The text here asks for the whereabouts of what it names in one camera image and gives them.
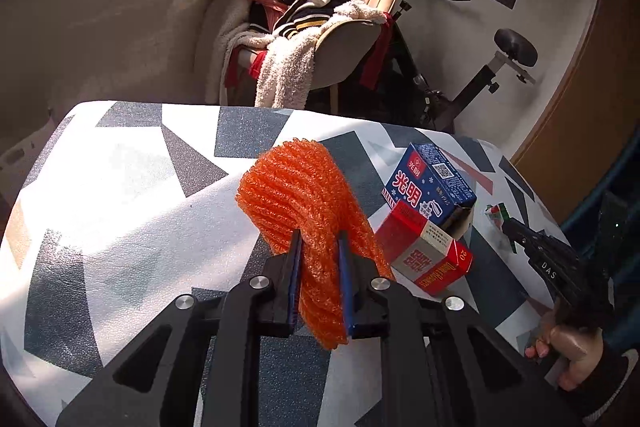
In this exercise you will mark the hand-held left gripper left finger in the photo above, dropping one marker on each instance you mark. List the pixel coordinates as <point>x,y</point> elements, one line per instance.
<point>296,277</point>

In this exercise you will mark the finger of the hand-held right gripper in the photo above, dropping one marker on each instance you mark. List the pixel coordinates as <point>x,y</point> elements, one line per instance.
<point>514,231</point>

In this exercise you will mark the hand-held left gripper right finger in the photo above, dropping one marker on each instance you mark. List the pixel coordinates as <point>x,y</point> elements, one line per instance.
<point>346,287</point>

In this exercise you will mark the small green wrapper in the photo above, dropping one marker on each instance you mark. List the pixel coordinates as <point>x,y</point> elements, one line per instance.
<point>495,213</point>

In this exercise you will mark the orange foam fruit net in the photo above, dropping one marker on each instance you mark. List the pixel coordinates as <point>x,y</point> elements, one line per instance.
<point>300,187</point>

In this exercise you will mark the person's right forearm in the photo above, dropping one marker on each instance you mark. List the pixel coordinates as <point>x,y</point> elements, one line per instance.
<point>615,372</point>

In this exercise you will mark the person's right hand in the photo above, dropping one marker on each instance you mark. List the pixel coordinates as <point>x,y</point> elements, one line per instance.
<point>575,347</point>

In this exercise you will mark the red cigarette box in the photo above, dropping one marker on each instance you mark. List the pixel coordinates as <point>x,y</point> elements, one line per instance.
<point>435,257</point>

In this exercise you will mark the blue milk carton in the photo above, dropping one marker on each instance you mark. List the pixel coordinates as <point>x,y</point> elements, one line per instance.
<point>430,187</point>

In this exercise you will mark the blue chair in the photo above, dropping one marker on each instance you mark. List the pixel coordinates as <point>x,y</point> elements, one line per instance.
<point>610,177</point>

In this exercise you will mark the black exercise bike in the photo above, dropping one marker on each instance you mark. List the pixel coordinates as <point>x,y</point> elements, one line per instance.
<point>450,97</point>

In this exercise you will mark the wooden door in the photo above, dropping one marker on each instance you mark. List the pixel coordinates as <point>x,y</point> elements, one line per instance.
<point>590,82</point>

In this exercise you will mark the white fleece blanket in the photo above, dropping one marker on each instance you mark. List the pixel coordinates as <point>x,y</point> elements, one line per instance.
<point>285,72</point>

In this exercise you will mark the red garment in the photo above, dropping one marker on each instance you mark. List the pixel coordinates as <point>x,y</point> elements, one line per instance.
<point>375,62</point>

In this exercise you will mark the beige chair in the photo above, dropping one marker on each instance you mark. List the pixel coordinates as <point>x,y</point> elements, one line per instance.
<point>345,47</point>

